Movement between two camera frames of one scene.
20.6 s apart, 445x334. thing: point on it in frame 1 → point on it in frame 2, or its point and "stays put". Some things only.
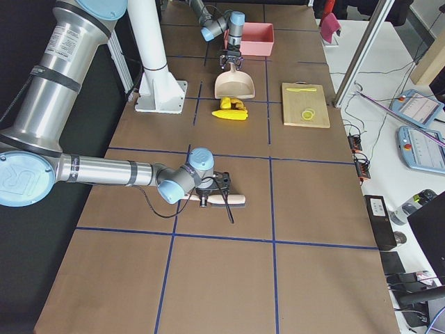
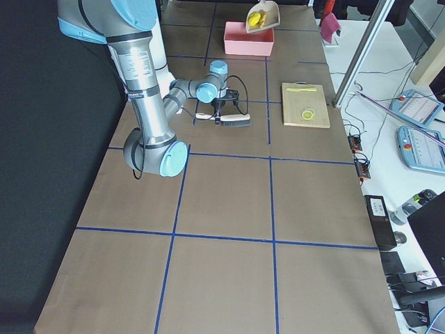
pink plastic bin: [257, 39] stays put
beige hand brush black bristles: [234, 200] → [228, 120]
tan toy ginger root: [239, 104] → [263, 19]
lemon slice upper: [311, 110] stays put
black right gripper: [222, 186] → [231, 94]
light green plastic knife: [297, 90] stays put
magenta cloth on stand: [329, 26] stays put
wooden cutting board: [304, 105] stays put
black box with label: [379, 222] stays put
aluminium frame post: [383, 11] stays put
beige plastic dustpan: [233, 84] → [272, 15]
